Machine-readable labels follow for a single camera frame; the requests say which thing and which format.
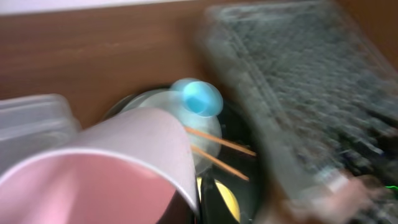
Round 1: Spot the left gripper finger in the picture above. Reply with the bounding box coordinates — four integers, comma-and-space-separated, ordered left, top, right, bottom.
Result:
200, 175, 239, 224

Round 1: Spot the yellow bowl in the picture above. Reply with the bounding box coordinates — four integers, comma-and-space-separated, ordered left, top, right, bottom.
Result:
197, 177, 241, 224

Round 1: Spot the wooden chopstick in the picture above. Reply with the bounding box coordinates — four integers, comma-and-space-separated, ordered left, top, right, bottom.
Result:
185, 127, 256, 156
191, 146, 249, 181

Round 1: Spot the pink cup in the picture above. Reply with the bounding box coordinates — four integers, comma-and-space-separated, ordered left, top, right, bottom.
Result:
1, 108, 200, 223

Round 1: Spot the blue cup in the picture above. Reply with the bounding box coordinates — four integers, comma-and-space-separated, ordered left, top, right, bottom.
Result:
170, 78, 223, 117

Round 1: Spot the grey plate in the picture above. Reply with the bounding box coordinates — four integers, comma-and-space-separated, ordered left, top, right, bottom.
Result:
119, 88, 222, 175

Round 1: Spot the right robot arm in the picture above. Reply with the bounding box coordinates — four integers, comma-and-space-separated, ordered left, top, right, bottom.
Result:
277, 168, 393, 224

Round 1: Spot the grey dishwasher rack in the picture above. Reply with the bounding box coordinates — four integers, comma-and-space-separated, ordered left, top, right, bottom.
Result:
201, 1, 397, 223

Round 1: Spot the round black serving tray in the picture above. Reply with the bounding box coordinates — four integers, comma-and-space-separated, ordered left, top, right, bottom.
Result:
104, 88, 267, 223

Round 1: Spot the clear plastic bin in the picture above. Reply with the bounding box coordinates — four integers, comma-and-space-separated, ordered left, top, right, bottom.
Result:
1, 94, 81, 174

